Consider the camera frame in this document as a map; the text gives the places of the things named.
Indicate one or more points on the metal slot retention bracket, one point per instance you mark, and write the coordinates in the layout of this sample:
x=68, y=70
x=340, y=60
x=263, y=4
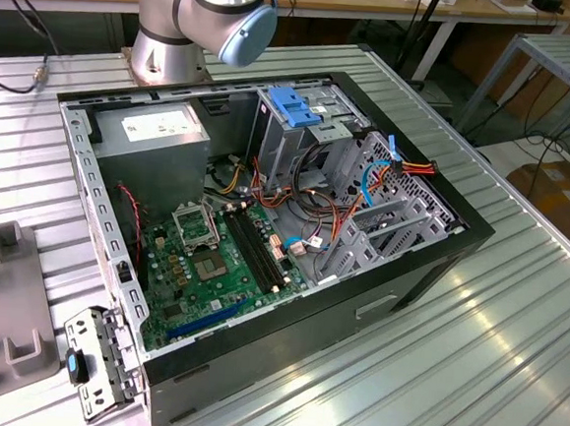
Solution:
x=83, y=325

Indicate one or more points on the black PC case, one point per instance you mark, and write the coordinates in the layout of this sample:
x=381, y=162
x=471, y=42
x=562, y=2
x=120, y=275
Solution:
x=305, y=333

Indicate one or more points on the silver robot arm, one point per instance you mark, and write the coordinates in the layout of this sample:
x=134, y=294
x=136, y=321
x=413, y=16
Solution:
x=162, y=16

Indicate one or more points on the blue expansion slot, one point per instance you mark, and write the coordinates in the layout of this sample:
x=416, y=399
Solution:
x=207, y=318

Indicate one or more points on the blue plastic drive bracket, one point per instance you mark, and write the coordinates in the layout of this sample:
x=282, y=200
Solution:
x=288, y=105

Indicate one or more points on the metal optical drive cage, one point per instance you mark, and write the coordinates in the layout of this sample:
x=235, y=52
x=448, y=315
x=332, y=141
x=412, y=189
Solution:
x=280, y=143

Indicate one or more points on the cardboard box with labels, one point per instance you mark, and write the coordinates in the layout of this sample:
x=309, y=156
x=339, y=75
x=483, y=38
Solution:
x=563, y=195

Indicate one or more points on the black case fan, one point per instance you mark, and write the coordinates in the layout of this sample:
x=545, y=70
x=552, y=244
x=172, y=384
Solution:
x=123, y=225

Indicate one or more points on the grey power supply unit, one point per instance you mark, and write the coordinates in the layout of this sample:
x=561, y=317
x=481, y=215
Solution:
x=155, y=163

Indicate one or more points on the black latch with blue tab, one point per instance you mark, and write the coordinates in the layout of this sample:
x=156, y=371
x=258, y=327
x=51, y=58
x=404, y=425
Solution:
x=73, y=365

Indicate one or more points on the wooden desk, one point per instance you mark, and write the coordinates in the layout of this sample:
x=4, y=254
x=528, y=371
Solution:
x=361, y=2

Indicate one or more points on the metal disk bay cage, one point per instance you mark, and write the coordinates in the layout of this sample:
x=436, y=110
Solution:
x=417, y=196

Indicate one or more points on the grey parts rack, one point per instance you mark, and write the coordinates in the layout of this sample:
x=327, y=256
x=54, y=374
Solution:
x=6, y=299

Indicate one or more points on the green motherboard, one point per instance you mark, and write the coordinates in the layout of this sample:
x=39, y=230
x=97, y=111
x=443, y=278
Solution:
x=193, y=307

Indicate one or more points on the CPU socket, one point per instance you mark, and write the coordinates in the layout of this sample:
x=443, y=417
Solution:
x=211, y=266

